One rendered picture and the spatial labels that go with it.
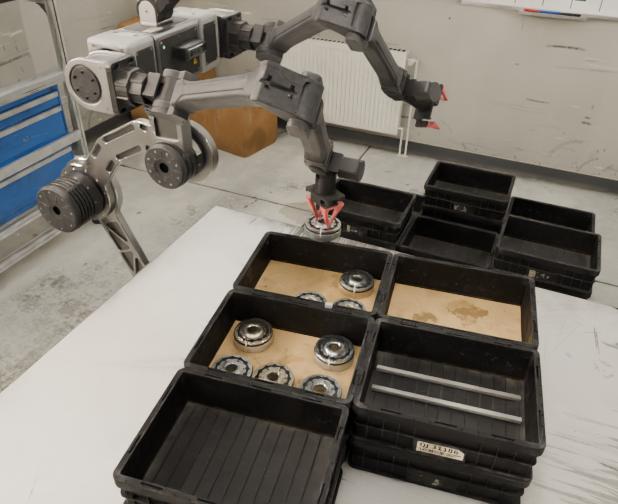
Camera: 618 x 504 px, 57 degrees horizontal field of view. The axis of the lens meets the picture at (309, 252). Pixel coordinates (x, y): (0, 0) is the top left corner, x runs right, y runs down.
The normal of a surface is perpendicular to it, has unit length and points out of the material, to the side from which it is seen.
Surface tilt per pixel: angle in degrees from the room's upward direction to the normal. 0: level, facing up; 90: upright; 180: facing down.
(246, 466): 0
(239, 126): 90
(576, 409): 0
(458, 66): 90
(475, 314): 0
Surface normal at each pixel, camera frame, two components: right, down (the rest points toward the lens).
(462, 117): -0.40, 0.52
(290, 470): 0.02, -0.82
